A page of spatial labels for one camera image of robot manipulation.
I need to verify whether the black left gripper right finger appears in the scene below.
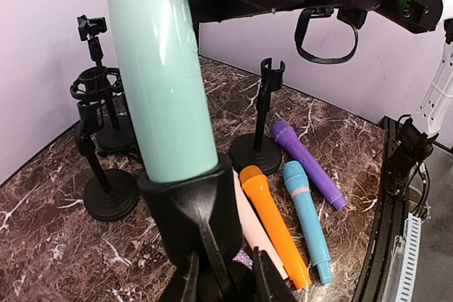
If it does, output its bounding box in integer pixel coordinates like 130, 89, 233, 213
253, 248, 297, 302

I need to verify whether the orange microphone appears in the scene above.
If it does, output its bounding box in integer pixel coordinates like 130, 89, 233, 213
239, 165, 311, 290

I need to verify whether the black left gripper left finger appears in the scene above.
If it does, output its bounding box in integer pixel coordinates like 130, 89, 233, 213
159, 251, 199, 302

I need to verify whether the mint green microphone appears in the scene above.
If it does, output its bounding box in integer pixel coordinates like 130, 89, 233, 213
107, 0, 218, 182

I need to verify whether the black tripod microphone stand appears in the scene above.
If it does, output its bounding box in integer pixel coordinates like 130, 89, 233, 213
69, 66, 140, 159

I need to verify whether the black front table rail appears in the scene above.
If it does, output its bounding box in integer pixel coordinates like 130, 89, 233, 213
352, 116, 408, 301

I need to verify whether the beige pink microphone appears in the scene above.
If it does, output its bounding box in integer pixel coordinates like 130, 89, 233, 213
233, 170, 288, 280

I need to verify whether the black stand of purple microphone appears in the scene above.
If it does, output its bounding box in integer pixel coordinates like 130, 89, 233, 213
229, 57, 285, 175

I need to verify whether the blue microphone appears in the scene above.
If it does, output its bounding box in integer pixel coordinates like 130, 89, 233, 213
282, 161, 333, 285

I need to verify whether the black stand of blue microphone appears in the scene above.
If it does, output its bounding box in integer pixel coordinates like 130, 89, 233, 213
75, 100, 139, 222

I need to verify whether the white slotted cable duct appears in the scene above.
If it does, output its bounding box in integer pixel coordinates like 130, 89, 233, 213
394, 213, 421, 301

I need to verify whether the black stand of green microphone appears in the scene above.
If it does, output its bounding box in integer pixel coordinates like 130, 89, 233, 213
138, 154, 256, 301

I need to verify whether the glitter purple silver microphone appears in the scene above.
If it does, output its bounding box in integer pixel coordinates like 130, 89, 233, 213
233, 249, 253, 270

